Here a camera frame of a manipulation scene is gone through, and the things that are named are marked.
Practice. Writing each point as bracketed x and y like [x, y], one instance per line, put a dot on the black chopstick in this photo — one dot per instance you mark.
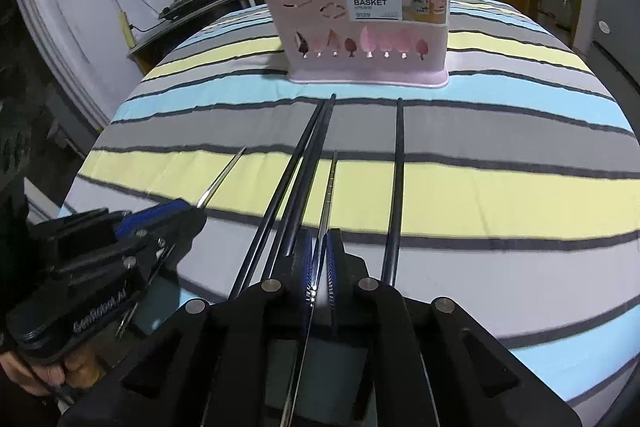
[306, 167]
[397, 182]
[294, 167]

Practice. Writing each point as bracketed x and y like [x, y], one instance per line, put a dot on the cream power strip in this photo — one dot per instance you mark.
[127, 32]

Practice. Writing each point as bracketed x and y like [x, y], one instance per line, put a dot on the steel stove table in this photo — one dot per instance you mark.
[150, 44]

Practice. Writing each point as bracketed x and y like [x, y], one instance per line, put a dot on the gas stove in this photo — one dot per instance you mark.
[190, 9]

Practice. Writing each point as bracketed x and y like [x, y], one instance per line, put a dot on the grey refrigerator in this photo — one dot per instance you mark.
[600, 7]

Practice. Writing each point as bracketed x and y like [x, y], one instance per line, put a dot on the pink utensil basket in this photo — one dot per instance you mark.
[320, 32]

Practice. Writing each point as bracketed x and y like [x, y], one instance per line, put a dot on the metal chopstick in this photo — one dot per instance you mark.
[220, 177]
[327, 197]

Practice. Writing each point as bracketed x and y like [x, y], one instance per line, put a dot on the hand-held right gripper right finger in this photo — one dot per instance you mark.
[331, 267]

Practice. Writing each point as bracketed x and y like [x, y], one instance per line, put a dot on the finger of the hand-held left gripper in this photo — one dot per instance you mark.
[185, 229]
[150, 217]

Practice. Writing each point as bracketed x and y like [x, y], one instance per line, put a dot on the person's left hand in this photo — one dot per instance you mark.
[35, 374]

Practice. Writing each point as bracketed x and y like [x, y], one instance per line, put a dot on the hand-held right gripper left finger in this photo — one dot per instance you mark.
[306, 267]

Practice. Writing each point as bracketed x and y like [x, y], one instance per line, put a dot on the striped tablecloth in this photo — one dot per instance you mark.
[450, 187]

